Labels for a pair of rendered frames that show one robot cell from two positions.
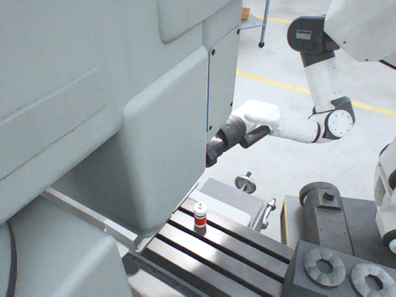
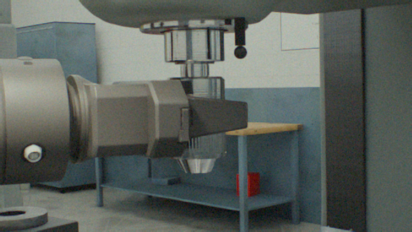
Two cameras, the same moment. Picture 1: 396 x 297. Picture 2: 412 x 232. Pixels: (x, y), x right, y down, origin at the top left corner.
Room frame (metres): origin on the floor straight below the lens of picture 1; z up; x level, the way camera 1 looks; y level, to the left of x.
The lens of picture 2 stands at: (1.06, 0.19, 1.26)
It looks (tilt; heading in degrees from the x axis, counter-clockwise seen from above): 3 degrees down; 197
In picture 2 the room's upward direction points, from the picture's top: 1 degrees counter-clockwise
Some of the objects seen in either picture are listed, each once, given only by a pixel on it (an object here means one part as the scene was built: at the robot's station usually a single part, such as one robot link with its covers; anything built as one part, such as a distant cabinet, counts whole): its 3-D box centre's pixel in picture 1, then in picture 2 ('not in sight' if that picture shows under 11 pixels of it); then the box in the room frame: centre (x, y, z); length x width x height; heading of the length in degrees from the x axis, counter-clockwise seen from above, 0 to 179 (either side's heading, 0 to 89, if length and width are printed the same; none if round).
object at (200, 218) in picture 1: (200, 212); not in sight; (0.60, -0.01, 0.96); 0.04 x 0.04 x 0.11
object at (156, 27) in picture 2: not in sight; (194, 26); (0.57, 0.03, 1.31); 0.09 x 0.09 x 0.01
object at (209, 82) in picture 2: not in sight; (195, 83); (0.57, 0.03, 1.26); 0.05 x 0.05 x 0.01
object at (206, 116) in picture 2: not in sight; (211, 116); (0.59, 0.05, 1.24); 0.06 x 0.02 x 0.03; 131
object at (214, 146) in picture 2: not in sight; (195, 123); (0.57, 0.03, 1.23); 0.05 x 0.05 x 0.05
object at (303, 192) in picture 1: (319, 197); not in sight; (1.04, -0.64, 0.50); 0.20 x 0.05 x 0.20; 81
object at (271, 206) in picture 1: (267, 211); not in sight; (0.95, -0.36, 0.48); 0.22 x 0.06 x 0.06; 150
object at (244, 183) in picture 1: (242, 189); not in sight; (1.00, -0.22, 0.60); 0.16 x 0.12 x 0.12; 150
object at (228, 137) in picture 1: (211, 142); (82, 122); (0.63, -0.04, 1.24); 0.13 x 0.12 x 0.10; 41
